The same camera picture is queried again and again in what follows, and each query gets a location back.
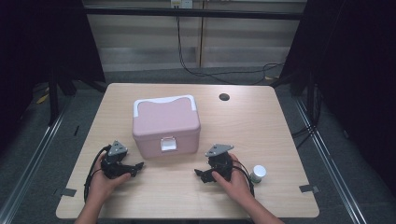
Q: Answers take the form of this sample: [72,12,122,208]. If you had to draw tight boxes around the black floor cables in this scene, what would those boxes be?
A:
[290,125,316,149]

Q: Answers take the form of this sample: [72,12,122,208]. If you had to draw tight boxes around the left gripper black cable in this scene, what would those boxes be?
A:
[83,144,112,203]

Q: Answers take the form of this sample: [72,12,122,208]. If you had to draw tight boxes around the person's right hand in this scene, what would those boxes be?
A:
[212,153,254,203]

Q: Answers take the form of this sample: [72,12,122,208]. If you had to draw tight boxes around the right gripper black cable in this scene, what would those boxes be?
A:
[232,160,256,198]

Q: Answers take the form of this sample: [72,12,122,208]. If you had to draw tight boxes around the white wall socket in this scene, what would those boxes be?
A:
[170,0,194,9]

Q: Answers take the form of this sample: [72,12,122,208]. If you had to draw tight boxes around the yellow floor tape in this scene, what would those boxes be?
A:
[35,92,50,105]

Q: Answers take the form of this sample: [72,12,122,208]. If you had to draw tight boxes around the metal floor rail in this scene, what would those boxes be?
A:
[293,97,368,224]
[0,105,68,224]

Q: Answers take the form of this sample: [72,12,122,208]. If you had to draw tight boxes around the black horizontal bar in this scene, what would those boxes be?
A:
[83,7,304,21]

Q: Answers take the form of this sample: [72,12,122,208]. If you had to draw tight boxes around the person's left hand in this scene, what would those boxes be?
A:
[88,155,132,203]

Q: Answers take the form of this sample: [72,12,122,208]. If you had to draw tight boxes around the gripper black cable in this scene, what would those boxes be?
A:
[232,160,256,198]
[83,144,112,203]

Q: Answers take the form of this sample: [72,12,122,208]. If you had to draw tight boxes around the small white bottle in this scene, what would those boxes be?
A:
[249,164,268,185]

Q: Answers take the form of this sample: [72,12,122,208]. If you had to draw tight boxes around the black curtain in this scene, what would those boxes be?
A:
[0,0,106,157]
[279,0,396,197]

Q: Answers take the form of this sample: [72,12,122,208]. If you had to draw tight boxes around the grey tape piece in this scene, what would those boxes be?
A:
[299,184,320,194]
[60,188,78,198]

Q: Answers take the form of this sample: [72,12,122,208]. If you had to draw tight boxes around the pink storage box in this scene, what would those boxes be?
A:
[132,94,202,160]

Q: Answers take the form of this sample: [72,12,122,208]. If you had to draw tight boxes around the black metal stand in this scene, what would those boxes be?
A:
[46,73,61,127]

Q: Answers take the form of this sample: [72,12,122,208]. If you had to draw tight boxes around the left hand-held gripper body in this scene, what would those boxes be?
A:
[100,140,134,180]

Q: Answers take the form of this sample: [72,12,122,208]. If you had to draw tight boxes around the black hanging wall cable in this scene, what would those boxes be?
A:
[176,16,286,86]

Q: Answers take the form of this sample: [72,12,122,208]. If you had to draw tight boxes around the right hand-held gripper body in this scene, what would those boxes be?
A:
[205,144,234,183]

